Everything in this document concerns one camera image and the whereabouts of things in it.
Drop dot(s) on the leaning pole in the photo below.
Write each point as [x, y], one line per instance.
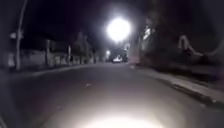
[19, 36]

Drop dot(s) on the street lamp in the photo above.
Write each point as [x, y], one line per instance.
[118, 29]

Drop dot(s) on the pale kerb strip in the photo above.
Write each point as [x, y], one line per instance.
[186, 85]

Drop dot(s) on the dark trees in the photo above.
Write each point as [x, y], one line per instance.
[173, 36]

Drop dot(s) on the dark asphalt road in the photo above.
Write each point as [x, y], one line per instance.
[100, 90]

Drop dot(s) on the pale wall with fence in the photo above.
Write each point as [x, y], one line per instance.
[36, 58]

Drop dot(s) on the vehicle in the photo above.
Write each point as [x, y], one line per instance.
[117, 59]

